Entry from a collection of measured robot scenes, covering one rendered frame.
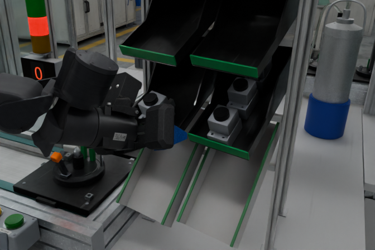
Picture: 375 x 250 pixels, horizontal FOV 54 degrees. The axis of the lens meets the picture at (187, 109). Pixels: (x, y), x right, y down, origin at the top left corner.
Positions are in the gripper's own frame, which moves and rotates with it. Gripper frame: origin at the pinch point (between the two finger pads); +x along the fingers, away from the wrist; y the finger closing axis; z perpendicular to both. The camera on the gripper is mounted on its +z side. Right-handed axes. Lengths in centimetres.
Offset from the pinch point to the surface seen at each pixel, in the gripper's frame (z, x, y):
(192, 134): 2.0, 12.8, 5.0
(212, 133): 2.0, 14.1, 0.9
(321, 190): -9, 74, 11
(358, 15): 323, 650, 219
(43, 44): 30, -1, 52
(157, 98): 9.1, 7.3, 9.7
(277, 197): -10.2, 36.1, 1.6
